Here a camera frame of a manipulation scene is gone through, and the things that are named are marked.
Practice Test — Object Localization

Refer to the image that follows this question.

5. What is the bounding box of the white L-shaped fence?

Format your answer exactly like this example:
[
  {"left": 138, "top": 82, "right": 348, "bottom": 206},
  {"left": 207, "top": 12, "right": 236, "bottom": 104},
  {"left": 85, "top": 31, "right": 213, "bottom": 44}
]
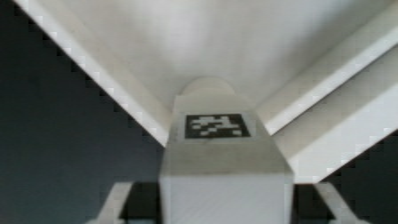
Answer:
[{"left": 273, "top": 46, "right": 398, "bottom": 184}]

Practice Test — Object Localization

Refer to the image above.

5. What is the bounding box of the white square tabletop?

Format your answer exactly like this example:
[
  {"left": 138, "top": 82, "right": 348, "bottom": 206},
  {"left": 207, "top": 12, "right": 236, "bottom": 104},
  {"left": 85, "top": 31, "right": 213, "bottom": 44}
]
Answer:
[{"left": 12, "top": 0, "right": 396, "bottom": 141}]

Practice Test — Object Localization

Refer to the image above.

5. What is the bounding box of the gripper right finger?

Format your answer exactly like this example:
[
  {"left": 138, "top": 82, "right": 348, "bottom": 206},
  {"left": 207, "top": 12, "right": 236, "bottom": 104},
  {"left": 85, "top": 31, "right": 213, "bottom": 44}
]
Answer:
[{"left": 289, "top": 182, "right": 371, "bottom": 224}]

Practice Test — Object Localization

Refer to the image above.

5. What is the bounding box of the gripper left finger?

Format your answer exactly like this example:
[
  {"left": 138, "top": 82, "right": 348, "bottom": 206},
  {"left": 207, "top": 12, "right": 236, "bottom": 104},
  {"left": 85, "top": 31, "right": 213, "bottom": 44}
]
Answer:
[{"left": 87, "top": 182, "right": 161, "bottom": 224}]

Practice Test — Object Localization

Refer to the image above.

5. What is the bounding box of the white table leg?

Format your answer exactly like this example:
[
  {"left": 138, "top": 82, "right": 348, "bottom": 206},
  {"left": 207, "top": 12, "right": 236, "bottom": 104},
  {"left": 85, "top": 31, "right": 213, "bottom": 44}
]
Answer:
[{"left": 159, "top": 78, "right": 293, "bottom": 224}]

